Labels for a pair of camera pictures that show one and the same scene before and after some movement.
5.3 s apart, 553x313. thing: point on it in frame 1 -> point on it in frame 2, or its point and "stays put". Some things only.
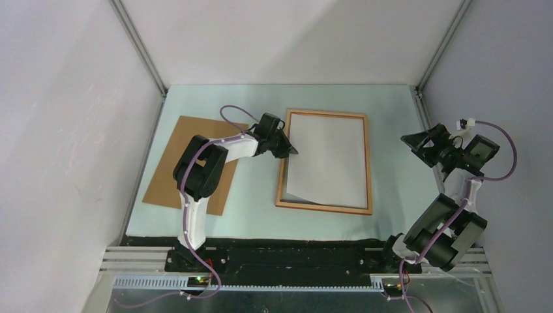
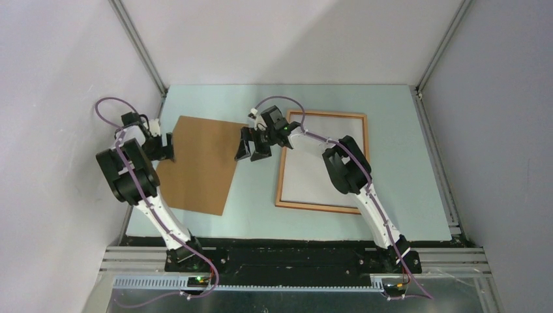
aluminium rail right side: (418, 96) stays put
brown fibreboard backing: (164, 190) stays put
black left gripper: (286, 148) -> (163, 152)
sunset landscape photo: (329, 166) stays put
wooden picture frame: (326, 207) stays put
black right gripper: (426, 154) -> (244, 149)
